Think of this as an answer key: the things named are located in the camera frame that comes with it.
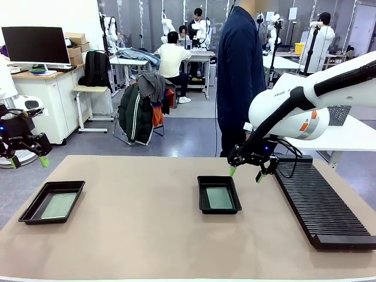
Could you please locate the black slotted board rack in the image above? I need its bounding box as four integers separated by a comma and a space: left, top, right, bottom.
273, 155, 376, 251

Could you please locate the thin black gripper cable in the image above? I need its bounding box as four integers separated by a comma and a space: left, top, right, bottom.
275, 137, 304, 179

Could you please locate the orange garment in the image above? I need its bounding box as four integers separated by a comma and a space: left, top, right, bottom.
152, 88, 176, 129

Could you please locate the black backpack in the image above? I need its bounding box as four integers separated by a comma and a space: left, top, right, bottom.
78, 49, 112, 89

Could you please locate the person in navy jacket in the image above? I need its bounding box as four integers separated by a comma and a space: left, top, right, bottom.
216, 0, 267, 158

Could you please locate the grey door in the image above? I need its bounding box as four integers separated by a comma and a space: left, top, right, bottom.
351, 1, 376, 58

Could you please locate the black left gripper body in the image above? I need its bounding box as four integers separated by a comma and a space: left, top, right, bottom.
0, 104, 36, 154

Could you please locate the black plastic ESD tray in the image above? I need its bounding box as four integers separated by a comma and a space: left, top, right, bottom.
18, 180, 86, 226
197, 175, 243, 215

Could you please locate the grey mesh basket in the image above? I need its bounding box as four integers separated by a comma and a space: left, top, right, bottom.
327, 105, 353, 126

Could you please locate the white cabinet wooden top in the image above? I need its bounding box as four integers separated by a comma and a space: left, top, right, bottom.
10, 60, 114, 145

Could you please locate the small white rolling table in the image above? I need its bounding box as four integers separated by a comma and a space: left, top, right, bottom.
72, 85, 115, 133

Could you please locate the black computer monitor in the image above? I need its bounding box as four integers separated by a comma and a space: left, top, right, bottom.
1, 26, 72, 71

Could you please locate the person in white hoodie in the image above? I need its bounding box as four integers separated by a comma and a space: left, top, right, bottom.
299, 12, 335, 74

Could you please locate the white lab table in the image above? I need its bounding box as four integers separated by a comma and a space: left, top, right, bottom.
109, 55, 150, 89
262, 54, 306, 89

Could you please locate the black tripod stand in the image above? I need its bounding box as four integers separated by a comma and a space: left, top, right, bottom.
99, 11, 114, 59
302, 25, 321, 76
267, 20, 284, 89

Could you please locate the grey workstation table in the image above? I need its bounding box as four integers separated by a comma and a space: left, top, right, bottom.
180, 49, 217, 100

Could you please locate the white side work table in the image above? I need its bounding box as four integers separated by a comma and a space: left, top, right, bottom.
284, 114, 376, 169

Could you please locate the person in cream sweater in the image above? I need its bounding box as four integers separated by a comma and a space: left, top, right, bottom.
154, 31, 192, 104

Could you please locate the green circuit board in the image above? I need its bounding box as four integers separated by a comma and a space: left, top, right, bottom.
205, 187, 234, 210
40, 192, 79, 220

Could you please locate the grey hooded garment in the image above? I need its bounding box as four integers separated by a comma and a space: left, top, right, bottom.
136, 72, 177, 103

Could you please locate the blue denim garment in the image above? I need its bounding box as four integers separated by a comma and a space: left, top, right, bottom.
116, 47, 162, 68

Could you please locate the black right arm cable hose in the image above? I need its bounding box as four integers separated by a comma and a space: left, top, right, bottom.
234, 60, 376, 159

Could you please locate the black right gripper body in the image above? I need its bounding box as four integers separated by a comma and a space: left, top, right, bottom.
227, 140, 279, 168

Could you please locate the black keyboard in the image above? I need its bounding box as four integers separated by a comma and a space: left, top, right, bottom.
46, 65, 77, 73

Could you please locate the seated black-haired person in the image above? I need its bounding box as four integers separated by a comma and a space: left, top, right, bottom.
177, 25, 192, 42

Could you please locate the standing person dark jacket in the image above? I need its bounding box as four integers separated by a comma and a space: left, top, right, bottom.
187, 8, 206, 42

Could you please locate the dark green striped jacket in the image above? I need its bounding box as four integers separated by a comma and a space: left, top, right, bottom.
117, 83, 155, 147

